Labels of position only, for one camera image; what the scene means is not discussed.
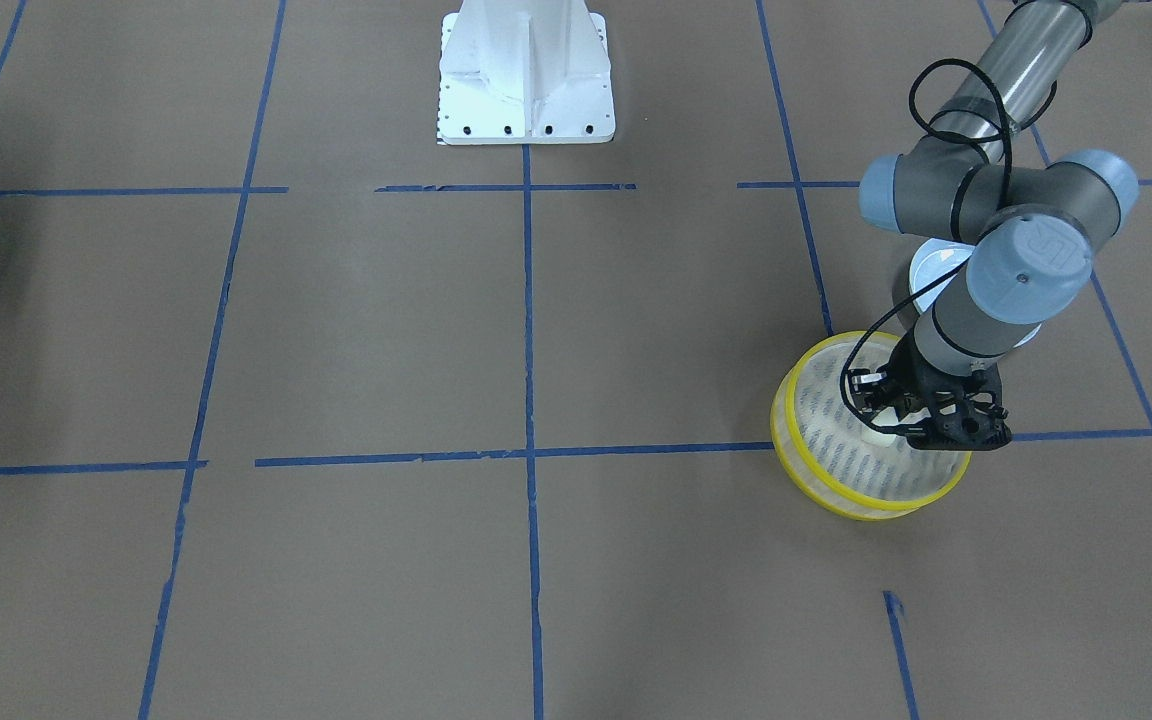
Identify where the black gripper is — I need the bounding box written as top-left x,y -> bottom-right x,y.
846,334 -> 1011,452

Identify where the white steamed bun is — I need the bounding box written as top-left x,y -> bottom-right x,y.
861,425 -> 901,447

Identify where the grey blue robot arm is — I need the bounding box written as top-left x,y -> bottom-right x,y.
838,1 -> 1140,450

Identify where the yellow rimmed bamboo steamer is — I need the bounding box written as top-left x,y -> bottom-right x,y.
771,331 -> 972,521

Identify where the light blue plate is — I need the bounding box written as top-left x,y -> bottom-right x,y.
909,237 -> 1044,350

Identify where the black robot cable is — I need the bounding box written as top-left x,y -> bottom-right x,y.
839,58 -> 1059,435

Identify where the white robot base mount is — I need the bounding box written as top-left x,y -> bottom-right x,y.
435,1 -> 617,146

